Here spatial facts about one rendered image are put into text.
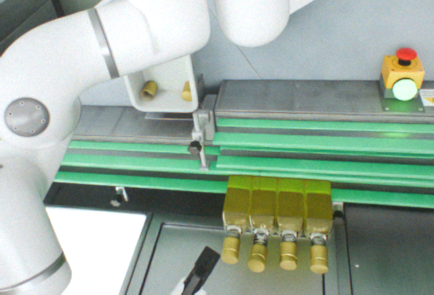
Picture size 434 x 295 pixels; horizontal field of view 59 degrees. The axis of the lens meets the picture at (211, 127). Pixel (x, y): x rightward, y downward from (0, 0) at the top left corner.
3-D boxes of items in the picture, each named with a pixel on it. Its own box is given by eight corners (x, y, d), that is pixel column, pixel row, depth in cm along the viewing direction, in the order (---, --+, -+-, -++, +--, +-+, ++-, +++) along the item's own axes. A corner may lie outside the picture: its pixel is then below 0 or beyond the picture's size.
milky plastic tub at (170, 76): (144, 91, 106) (133, 111, 99) (122, 15, 91) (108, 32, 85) (205, 92, 102) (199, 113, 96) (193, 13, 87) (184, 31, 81)
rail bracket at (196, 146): (204, 146, 97) (194, 184, 88) (194, 92, 86) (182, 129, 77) (215, 146, 96) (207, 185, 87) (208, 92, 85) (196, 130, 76)
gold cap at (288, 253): (279, 249, 80) (279, 269, 77) (280, 240, 78) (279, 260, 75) (297, 251, 79) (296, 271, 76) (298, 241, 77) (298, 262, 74)
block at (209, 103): (208, 122, 101) (203, 140, 96) (203, 93, 95) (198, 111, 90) (221, 123, 100) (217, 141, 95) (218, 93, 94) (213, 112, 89)
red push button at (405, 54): (395, 70, 82) (398, 55, 80) (392, 60, 85) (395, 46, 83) (416, 70, 81) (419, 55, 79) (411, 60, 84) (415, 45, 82)
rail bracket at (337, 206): (325, 190, 101) (327, 234, 92) (327, 172, 97) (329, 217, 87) (341, 190, 101) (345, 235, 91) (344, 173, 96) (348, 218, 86)
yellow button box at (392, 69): (378, 79, 91) (383, 98, 86) (384, 51, 86) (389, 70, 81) (410, 79, 90) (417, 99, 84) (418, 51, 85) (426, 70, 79)
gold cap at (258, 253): (251, 256, 80) (247, 271, 76) (250, 242, 79) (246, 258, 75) (268, 258, 79) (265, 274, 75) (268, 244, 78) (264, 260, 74)
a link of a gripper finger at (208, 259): (201, 289, 64) (220, 256, 68) (205, 282, 61) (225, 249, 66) (185, 277, 64) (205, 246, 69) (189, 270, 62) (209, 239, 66)
